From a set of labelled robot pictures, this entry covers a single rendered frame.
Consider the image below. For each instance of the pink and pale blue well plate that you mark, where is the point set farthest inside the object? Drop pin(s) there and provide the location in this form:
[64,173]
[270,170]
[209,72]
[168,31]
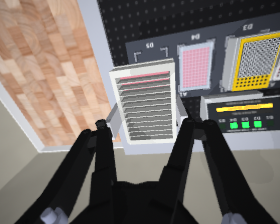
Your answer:
[195,66]

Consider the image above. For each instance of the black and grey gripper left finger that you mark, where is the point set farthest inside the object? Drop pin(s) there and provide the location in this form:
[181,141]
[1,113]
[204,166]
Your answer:
[58,199]

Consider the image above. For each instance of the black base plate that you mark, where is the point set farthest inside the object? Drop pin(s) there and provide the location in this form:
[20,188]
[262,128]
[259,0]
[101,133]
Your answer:
[131,20]

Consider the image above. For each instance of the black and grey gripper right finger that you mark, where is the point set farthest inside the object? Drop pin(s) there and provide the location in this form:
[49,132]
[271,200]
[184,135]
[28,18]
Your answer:
[237,202]

